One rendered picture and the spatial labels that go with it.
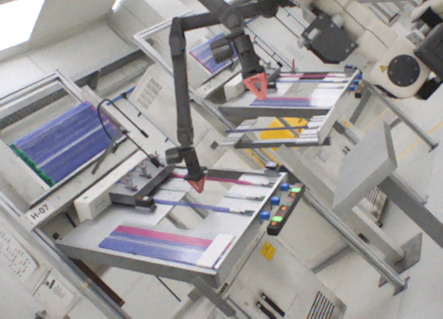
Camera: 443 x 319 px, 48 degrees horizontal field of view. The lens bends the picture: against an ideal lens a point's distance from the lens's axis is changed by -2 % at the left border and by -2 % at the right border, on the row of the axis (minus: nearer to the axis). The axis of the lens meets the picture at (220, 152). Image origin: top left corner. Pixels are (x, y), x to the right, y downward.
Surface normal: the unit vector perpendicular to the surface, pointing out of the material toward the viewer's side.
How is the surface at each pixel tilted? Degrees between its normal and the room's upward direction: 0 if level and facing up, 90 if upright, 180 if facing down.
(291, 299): 90
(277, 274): 90
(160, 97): 90
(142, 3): 90
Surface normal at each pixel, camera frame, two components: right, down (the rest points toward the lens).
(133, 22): -0.44, 0.44
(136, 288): 0.52, -0.59
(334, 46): -0.16, 0.13
